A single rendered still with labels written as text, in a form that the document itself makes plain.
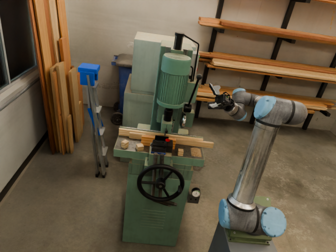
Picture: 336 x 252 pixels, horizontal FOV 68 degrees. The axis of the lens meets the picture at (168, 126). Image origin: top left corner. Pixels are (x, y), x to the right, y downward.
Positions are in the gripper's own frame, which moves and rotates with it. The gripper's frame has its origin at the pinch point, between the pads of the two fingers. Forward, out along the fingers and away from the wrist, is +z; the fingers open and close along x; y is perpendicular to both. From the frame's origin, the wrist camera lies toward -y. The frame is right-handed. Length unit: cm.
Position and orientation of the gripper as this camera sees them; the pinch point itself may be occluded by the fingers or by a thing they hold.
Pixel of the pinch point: (208, 94)
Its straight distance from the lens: 156.1
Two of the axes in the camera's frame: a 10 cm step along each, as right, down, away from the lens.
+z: -6.9, -3.5, -6.4
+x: -0.9, 9.1, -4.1
